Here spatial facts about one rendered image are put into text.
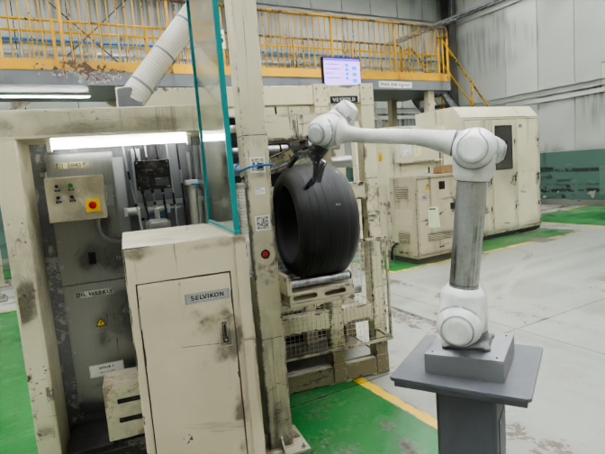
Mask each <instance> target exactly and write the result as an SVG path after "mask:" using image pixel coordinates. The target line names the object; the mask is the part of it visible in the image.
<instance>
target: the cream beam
mask: <svg viewBox="0 0 605 454"><path fill-rule="evenodd" d="M322 114H327V113H289V114H266V132H267V143H268V144H272V143H287V142H299V141H308V140H309V138H308V126H309V124H310V123H311V121H312V120H314V119H315V118H316V117H318V116H320V115H322Z"/></svg>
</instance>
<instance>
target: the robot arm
mask: <svg viewBox="0 0 605 454"><path fill-rule="evenodd" d="M357 114H358V110H357V107H356V106H355V105H354V104H353V103H351V102H349V101H348V100H343V101H341V102H339V103H338V104H336V105H335V107H334V108H332V109H331V110H330V111H329V112H328V113H326V114H322V115H320V116H318V117H316V118H315V119H314V120H312V121H311V123H310V124H309V126H308V138H309V140H310V141H306V142H305V143H304V144H302V145H300V146H298V147H296V148H294V149H292V152H293V156H292V157H291V161H290V162H289V164H288V165H287V168H291V167H292V166H293V165H294V163H295V162H296V160H297V159H298V158H299V155H307V154H308V157H309V158H310V159H311V161H312V165H313V176H312V178H311V179H310V180H309V182H308V183H307V184H306V186H305V187H304V188H303V190H308V189H309V188H310V186H313V185H314V184H315V182H316V183H320V182H321V180H322V176H323V172H324V169H325V166H326V165H327V161H324V160H323V157H324V156H325V155H326V153H327V152H328V151H329V150H331V149H332V148H333V147H334V146H340V145H341V144H342V143H343V142H359V143H382V144H407V145H417V146H422V147H426V148H429V149H432V150H436V151H438V152H441V153H443V154H446V155H448V156H450V157H452V164H453V176H454V178H455V180H457V183H456V206H455V218H454V230H453V241H452V254H451V266H450V278H449V281H448V282H447V284H446V285H445V286H443V287H442V289H441V292H440V298H439V305H438V317H437V321H436V325H437V330H438V333H439V335H440V337H441V338H442V339H443V340H444V341H445V342H444V343H443V344H442V349H443V350H473V351H481V352H491V344H492V339H493V338H495V337H494V333H492V332H489V331H488V303H487V295H486V290H485V288H484V286H483V283H482V282H481V280H480V268H481V258H482V247H483V227H484V217H485V206H486V196H487V186H488V181H490V180H491V179H492V176H493V171H494V167H495V164H496V163H499V162H501V161H502V160H503V159H504V157H505V154H506V150H507V145H506V143H505V141H503V140H502V139H500V138H499V137H497V136H494V135H493V134H492V133H491V132H489V131H488V130H486V129H484V128H480V127H473V128H469V129H466V130H464V131H458V130H447V131H443V130H422V129H363V128H357V127H353V126H352V125H353V123H354V122H355V120H356V118H357ZM311 142H312V144H311ZM306 147H309V151H304V152H297V151H298V150H302V149H304V148H306ZM316 162H317V163H316ZM320 162H321V163H320ZM319 165H320V167H319Z"/></svg>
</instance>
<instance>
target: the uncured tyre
mask: <svg viewBox="0 0 605 454"><path fill-rule="evenodd" d="M308 168H311V169H308ZM332 169H335V170H338V169H337V168H335V167H334V166H331V165H328V164H327V165H326V166H325V169H324V172H323V176H322V180H321V182H320V183H316V182H315V184H314V185H313V186H310V188H309V189H308V190H303V188H304V187H305V186H306V184H307V183H308V182H309V180H310V179H311V178H312V176H313V165H304V166H293V167H291V168H287V169H285V170H284V172H283V173H282V174H281V175H280V176H279V178H278V179H277V180H276V182H275V186H274V191H273V207H274V217H275V237H276V246H277V249H278V252H279V255H280V257H281V260H282V261H283V263H284V265H285V267H286V268H287V269H288V270H289V271H290V272H292V273H293V274H294V275H296V276H297V277H313V276H318V275H324V274H330V273H336V272H341V271H343V270H345V269H346V268H347V267H348V266H349V264H350V263H351V261H352V260H353V258H354V257H355V256H356V253H357V248H358V243H359V236H360V221H359V212H358V207H357V200H356V197H355V194H354V191H353V188H352V186H351V185H350V183H349V181H348V179H347V178H346V177H345V176H344V175H343V174H342V173H341V172H340V171H339V173H340V174H341V175H340V174H336V173H335V172H334V171H333V170H332ZM335 202H340V203H341V207H336V206H335Z"/></svg>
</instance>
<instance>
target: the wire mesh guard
mask: <svg viewBox="0 0 605 454"><path fill-rule="evenodd" d="M382 239H384V240H385V244H384V256H385V273H386V287H387V290H385V291H387V299H385V300H387V303H388V318H389V321H388V322H389V325H388V326H389V330H387V331H389V333H391V337H389V338H386V337H385V338H382V333H381V336H378V337H381V339H376V340H374V333H370V334H373V338H370V339H373V340H369V341H366V336H365V335H362V336H365V342H360V343H356V344H352V345H349V344H348V345H347V346H345V344H347V343H345V341H344V347H339V348H335V349H333V348H332V347H335V346H331V350H328V345H327V348H324V349H327V350H324V351H319V352H314V353H311V354H306V355H302V356H298V357H293V358H289V359H286V362H290V361H295V360H299V359H307V358H310V357H315V356H319V355H323V354H327V353H331V352H335V351H340V350H347V349H352V348H355V347H360V346H364V345H368V344H372V343H377V342H380V341H388V340H392V339H393V323H392V307H391V291H390V276H389V260H388V245H387V236H379V237H373V238H366V239H359V242H363V241H371V245H372V241H375V240H379V242H380V240H382ZM363 249H364V243H363ZM363 249H360V250H363ZM358 341H360V340H357V342H358Z"/></svg>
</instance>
